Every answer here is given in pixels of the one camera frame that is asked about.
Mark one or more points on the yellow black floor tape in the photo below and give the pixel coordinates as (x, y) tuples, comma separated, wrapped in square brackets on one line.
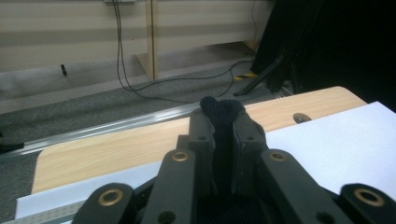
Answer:
[(246, 76)]

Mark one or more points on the dark round table grommet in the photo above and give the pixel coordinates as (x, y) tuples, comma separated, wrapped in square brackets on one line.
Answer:
[(302, 118)]

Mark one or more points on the light wooden cabinet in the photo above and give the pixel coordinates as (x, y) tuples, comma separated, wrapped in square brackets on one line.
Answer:
[(202, 25)]

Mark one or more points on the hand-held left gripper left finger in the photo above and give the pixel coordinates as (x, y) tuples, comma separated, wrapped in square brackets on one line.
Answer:
[(177, 186)]

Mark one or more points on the metal floor rail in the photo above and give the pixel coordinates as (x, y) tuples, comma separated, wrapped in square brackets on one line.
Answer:
[(109, 127)]

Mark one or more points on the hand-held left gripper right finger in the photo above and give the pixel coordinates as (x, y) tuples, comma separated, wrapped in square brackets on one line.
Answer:
[(286, 186)]

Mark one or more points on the black cabinet peg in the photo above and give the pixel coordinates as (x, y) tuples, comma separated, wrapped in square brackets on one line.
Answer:
[(63, 70)]

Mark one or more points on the black knit vest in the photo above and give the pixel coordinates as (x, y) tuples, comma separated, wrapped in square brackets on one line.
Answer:
[(222, 112)]

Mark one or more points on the black tripod stand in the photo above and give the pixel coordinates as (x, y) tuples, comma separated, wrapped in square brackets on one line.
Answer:
[(342, 46)]

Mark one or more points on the white table sheet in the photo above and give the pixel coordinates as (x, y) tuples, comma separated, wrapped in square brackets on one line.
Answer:
[(327, 149)]

